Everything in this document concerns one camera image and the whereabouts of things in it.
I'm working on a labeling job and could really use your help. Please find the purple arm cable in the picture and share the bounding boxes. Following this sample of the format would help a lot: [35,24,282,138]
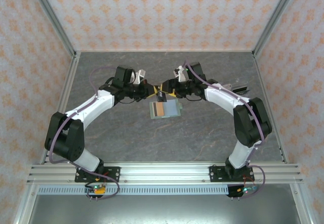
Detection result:
[49,66,121,201]
[183,58,266,200]

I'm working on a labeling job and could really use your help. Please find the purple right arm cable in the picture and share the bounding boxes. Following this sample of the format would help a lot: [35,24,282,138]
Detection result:
[183,58,266,200]

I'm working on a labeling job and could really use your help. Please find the clear acrylic card stand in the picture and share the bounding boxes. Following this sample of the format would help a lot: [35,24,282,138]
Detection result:
[222,76,252,96]

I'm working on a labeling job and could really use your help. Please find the aluminium frame leg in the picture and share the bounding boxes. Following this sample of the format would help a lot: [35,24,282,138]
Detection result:
[290,183,313,224]
[12,183,38,224]

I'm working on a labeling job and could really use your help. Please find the orange credit card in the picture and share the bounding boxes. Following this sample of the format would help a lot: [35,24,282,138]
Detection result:
[151,102,166,118]

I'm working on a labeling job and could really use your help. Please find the black card with white logo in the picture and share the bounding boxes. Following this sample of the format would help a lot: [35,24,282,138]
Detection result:
[156,90,168,103]

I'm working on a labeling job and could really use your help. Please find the green folding card holder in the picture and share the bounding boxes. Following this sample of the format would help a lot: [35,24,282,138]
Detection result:
[148,99,183,120]

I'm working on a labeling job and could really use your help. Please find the grey slotted cable duct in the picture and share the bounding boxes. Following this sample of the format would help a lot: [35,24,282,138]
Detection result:
[37,185,257,196]

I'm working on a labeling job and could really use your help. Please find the circuit board with green light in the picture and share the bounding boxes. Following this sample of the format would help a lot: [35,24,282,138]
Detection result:
[236,186,258,195]

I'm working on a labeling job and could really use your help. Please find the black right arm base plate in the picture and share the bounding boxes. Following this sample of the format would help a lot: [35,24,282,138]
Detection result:
[209,165,254,184]

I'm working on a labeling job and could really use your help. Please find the aluminium frame post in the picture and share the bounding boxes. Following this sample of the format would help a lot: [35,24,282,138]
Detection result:
[26,0,78,58]
[252,0,302,58]

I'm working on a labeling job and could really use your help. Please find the grey metal panel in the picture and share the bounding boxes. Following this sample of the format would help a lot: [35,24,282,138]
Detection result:
[26,195,303,224]

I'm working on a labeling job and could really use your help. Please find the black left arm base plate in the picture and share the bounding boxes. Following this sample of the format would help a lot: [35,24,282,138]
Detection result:
[74,166,122,184]

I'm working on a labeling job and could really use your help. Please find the circuit board with yellow connector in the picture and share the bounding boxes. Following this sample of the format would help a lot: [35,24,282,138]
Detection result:
[85,183,107,195]

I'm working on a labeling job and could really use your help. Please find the black credit card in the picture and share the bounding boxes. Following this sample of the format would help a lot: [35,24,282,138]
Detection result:
[232,86,251,96]

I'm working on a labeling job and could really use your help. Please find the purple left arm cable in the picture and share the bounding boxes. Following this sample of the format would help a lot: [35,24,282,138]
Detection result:
[49,66,121,201]

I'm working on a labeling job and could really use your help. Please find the aluminium mounting rail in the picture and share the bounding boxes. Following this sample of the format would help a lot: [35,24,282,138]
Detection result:
[26,162,304,185]

